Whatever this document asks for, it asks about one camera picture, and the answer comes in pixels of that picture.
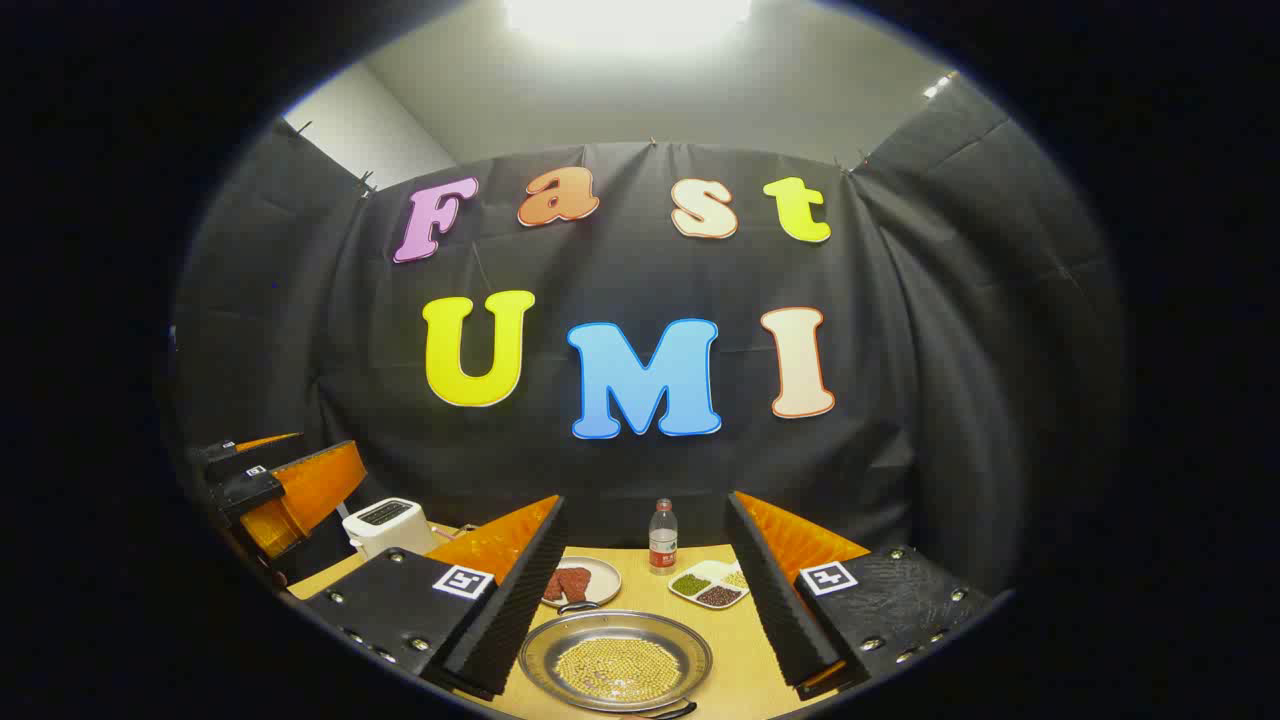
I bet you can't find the large ceiling light panel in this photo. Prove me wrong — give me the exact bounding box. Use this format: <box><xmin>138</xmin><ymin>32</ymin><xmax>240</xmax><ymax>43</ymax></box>
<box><xmin>500</xmin><ymin>0</ymin><xmax>756</xmax><ymax>51</ymax></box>

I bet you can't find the pile of soybeans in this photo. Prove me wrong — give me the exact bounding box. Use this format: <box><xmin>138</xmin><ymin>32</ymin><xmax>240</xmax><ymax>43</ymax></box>
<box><xmin>553</xmin><ymin>636</ymin><xmax>683</xmax><ymax>703</ymax></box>

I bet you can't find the clear plastic water bottle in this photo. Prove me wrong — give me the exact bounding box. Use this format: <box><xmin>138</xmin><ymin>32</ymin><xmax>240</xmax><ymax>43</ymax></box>
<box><xmin>649</xmin><ymin>498</ymin><xmax>679</xmax><ymax>576</ymax></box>

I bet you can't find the steel pot with black handles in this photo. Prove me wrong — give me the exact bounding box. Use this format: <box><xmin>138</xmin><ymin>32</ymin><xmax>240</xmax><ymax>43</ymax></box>
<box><xmin>517</xmin><ymin>600</ymin><xmax>714</xmax><ymax>720</ymax></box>

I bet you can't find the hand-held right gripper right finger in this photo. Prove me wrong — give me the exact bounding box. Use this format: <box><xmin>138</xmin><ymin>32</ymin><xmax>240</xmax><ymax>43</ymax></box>
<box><xmin>724</xmin><ymin>490</ymin><xmax>1001</xmax><ymax>701</ymax></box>

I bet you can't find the black backdrop cloth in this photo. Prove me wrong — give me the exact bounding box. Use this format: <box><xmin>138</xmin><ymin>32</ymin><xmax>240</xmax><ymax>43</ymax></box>
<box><xmin>170</xmin><ymin>75</ymin><xmax>1131</xmax><ymax>601</ymax></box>

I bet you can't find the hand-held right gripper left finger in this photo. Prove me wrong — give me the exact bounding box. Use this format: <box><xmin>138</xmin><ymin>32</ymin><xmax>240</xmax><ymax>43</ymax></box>
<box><xmin>300</xmin><ymin>494</ymin><xmax>568</xmax><ymax>701</ymax></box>

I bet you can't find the white toaster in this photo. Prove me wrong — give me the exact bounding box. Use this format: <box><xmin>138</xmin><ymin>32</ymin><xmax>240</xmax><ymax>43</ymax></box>
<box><xmin>342</xmin><ymin>497</ymin><xmax>438</xmax><ymax>561</ymax></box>

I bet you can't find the round white plate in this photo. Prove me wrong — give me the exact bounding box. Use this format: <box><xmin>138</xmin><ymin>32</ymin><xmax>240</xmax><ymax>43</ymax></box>
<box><xmin>540</xmin><ymin>556</ymin><xmax>623</xmax><ymax>609</ymax></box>

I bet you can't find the white divided dish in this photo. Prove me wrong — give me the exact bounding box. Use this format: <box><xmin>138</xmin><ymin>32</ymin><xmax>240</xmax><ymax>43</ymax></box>
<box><xmin>667</xmin><ymin>560</ymin><xmax>751</xmax><ymax>611</ymax></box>

